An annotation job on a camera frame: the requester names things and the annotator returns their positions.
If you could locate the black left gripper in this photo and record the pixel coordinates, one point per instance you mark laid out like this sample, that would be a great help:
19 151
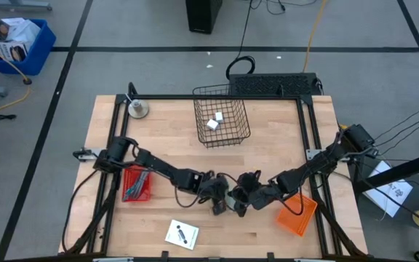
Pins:
213 193

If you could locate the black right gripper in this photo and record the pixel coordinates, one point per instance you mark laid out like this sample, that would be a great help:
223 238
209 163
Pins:
264 196

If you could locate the white box green edge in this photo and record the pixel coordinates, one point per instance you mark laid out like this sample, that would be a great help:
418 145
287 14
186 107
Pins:
230 201
187 240

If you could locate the orange plastic basket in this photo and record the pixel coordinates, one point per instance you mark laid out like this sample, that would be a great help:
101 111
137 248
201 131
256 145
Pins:
300 222

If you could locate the white USB charger block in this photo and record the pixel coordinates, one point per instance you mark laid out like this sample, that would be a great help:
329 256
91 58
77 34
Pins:
212 124
219 116

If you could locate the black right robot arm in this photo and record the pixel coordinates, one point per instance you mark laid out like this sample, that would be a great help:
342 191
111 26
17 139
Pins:
315 165

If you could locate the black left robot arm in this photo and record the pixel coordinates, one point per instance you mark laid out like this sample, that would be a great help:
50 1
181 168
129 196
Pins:
158 167

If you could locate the blue plastic bin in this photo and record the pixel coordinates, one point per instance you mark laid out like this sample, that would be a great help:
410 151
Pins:
38 54

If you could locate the silver mounting plate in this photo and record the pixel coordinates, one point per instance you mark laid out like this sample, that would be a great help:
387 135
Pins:
312 154
84 154

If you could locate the red plastic basket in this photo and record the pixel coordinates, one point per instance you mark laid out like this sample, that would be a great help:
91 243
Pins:
126 169

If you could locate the black perforated case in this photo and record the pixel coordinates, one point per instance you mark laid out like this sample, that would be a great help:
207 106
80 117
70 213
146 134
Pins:
267 84

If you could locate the dark side table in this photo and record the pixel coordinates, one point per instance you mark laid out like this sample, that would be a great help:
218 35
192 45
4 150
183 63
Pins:
377 233

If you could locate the white paper sheet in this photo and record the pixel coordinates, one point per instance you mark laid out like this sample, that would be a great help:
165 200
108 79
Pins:
395 193

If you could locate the black metal bar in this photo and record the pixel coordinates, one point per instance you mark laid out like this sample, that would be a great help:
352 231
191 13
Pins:
413 165

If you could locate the black computer tower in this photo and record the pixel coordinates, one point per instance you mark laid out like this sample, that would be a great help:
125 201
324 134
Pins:
204 16

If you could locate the white printed product box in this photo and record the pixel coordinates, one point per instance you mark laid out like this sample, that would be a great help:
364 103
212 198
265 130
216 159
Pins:
20 31
6 49

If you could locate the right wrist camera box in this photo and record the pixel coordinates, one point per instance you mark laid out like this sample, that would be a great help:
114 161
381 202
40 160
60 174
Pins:
249 179

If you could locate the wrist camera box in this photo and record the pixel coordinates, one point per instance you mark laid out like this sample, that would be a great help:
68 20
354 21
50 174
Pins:
249 179
218 179

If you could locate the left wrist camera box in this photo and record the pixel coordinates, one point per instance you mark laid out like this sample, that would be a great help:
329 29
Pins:
218 179

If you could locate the black aluminium rig frame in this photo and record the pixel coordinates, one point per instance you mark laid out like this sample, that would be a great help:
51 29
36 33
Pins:
213 97

